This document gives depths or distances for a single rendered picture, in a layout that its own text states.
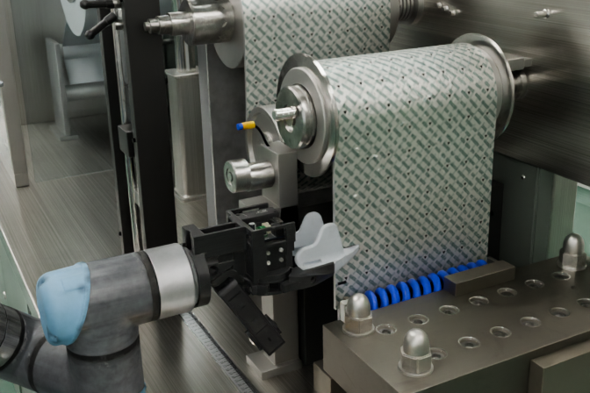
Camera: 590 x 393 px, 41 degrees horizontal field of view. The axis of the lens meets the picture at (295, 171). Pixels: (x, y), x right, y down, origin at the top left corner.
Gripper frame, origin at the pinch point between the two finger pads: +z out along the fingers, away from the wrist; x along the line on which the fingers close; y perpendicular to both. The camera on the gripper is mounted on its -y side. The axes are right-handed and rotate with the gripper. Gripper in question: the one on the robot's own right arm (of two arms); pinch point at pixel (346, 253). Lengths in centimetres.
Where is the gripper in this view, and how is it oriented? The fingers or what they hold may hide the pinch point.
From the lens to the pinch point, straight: 94.1
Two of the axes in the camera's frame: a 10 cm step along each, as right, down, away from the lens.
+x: -4.6, -2.8, 8.4
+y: -0.2, -9.5, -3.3
